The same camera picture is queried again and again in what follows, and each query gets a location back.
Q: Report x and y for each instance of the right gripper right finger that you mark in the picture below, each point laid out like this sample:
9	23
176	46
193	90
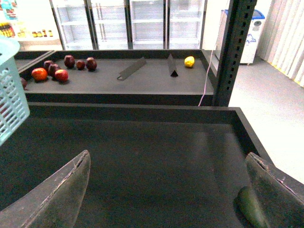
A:
280	197

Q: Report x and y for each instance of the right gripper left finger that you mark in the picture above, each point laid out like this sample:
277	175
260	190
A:
54	203

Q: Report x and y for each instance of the teal plastic shopping basket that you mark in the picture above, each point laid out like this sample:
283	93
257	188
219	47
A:
14	109

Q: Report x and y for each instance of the red apple yellow top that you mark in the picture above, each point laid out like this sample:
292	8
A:
61	75

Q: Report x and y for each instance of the dark red apple back left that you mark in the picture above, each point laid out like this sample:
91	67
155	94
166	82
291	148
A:
47	63

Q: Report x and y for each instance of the small dark red apple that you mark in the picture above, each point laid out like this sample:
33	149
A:
80	65

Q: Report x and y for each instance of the dark red apple back centre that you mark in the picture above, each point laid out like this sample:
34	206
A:
69	61

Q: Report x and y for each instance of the dark red apple right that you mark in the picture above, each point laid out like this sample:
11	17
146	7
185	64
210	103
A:
91	64

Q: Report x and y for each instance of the green cucumber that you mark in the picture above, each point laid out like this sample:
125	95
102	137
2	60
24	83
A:
249	207

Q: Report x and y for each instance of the black display tray front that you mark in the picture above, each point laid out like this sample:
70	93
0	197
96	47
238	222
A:
151	166

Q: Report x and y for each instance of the black display tray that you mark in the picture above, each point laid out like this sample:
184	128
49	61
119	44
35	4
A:
151	166
150	85

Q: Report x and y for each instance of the orange fruit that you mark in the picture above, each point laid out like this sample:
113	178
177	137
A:
39	74

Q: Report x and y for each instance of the white blue chest freezer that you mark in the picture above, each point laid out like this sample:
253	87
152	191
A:
253	36

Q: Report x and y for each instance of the black flat divider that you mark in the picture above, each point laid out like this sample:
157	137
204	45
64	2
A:
131	69

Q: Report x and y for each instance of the black display tray back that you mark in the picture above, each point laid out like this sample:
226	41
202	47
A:
150	85

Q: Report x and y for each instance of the yellow lemon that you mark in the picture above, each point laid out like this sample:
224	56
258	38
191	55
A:
189	62

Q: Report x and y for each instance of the shelf of sauce bottles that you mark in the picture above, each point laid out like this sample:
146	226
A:
20	30

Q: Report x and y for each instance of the black triangular divider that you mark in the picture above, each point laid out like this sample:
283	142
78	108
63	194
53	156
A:
172	66

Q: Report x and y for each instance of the glass door refrigerator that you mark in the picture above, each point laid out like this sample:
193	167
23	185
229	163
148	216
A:
129	24

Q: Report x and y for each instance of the black metal upright post right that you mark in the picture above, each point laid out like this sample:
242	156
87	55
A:
239	16

